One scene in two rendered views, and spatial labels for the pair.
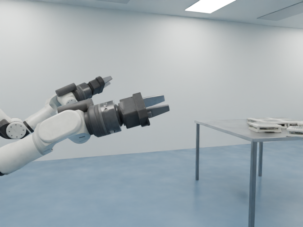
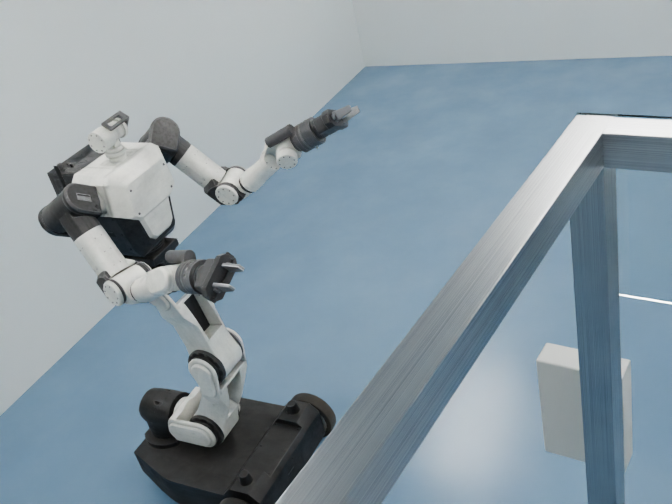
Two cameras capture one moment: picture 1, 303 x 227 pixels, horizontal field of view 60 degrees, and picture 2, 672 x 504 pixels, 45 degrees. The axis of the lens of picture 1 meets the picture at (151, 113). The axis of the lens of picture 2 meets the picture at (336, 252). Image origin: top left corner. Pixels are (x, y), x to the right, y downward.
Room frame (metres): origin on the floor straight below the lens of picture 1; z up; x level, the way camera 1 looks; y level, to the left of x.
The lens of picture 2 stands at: (-0.06, -1.48, 2.25)
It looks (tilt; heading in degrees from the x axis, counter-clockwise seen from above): 31 degrees down; 53
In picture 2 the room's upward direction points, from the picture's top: 14 degrees counter-clockwise
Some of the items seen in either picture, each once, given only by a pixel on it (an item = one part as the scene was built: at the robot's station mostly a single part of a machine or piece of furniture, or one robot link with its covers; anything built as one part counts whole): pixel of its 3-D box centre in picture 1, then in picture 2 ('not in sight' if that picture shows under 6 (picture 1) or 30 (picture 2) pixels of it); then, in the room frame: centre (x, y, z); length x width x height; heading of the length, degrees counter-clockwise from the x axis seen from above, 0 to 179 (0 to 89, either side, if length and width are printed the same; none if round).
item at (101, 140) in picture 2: not in sight; (109, 138); (0.86, 0.68, 1.44); 0.10 x 0.07 x 0.09; 20
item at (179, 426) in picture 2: not in sight; (204, 416); (0.85, 0.75, 0.28); 0.21 x 0.20 x 0.13; 110
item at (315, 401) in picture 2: not in sight; (311, 415); (1.19, 0.58, 0.10); 0.20 x 0.05 x 0.20; 110
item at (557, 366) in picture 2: not in sight; (585, 407); (0.99, -0.79, 1.03); 0.17 x 0.06 x 0.26; 103
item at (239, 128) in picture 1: (259, 127); not in sight; (3.15, -1.30, 0.86); 1.50 x 1.10 x 0.04; 11
